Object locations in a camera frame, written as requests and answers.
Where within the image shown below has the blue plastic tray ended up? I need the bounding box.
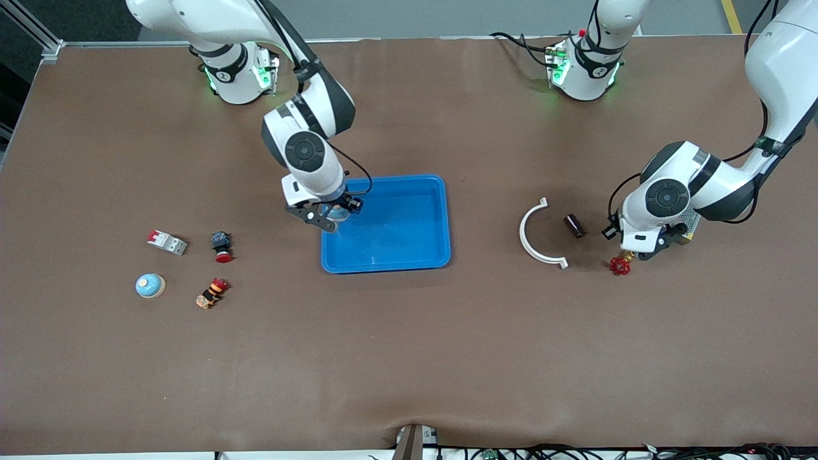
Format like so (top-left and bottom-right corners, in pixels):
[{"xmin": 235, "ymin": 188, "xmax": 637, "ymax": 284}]
[{"xmin": 320, "ymin": 174, "xmax": 452, "ymax": 275}]

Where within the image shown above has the metal mesh power supply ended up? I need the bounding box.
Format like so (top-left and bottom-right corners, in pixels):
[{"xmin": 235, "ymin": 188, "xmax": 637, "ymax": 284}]
[{"xmin": 677, "ymin": 211, "xmax": 704, "ymax": 245}]

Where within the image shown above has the black red emergency stop button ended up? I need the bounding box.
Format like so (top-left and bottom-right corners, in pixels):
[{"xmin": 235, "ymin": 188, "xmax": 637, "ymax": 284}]
[{"xmin": 211, "ymin": 231, "xmax": 234, "ymax": 264}]

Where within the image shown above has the orange black red push button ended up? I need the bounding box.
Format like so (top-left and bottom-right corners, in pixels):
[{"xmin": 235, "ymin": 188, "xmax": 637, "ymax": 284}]
[{"xmin": 196, "ymin": 277, "xmax": 229, "ymax": 311}]

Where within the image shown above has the brown table mat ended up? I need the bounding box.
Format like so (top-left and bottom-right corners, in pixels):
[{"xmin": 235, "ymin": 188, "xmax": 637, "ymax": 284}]
[{"xmin": 0, "ymin": 35, "xmax": 818, "ymax": 456}]

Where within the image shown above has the white red circuit breaker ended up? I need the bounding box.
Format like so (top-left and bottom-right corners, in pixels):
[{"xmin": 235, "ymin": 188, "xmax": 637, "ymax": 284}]
[{"xmin": 146, "ymin": 229, "xmax": 189, "ymax": 256}]

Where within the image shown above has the red handle brass valve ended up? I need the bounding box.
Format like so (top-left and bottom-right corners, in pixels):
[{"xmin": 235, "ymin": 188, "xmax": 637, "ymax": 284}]
[{"xmin": 608, "ymin": 252, "xmax": 640, "ymax": 277}]

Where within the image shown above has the white curved plastic bracket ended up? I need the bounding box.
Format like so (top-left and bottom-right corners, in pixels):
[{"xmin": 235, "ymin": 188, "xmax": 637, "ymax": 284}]
[{"xmin": 519, "ymin": 197, "xmax": 569, "ymax": 270}]

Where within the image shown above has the aluminium table edge rail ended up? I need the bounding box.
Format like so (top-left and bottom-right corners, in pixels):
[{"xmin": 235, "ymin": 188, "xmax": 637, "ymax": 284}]
[{"xmin": 61, "ymin": 31, "xmax": 748, "ymax": 49}]

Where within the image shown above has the black left base cable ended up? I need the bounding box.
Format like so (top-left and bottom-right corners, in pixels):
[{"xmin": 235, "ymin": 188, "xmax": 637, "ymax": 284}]
[{"xmin": 491, "ymin": 31, "xmax": 563, "ymax": 70}]

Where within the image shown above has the metal table clamp bracket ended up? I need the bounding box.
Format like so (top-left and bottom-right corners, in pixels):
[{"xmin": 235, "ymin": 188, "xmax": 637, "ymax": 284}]
[{"xmin": 393, "ymin": 424, "xmax": 439, "ymax": 460}]

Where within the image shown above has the black cable bundle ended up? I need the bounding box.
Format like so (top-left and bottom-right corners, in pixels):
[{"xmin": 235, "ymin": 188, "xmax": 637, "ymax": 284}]
[{"xmin": 438, "ymin": 442, "xmax": 818, "ymax": 460}]

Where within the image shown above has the aluminium frame post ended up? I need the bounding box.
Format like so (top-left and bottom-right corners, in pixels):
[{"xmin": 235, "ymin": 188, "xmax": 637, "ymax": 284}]
[{"xmin": 12, "ymin": 3, "xmax": 65, "ymax": 65}]

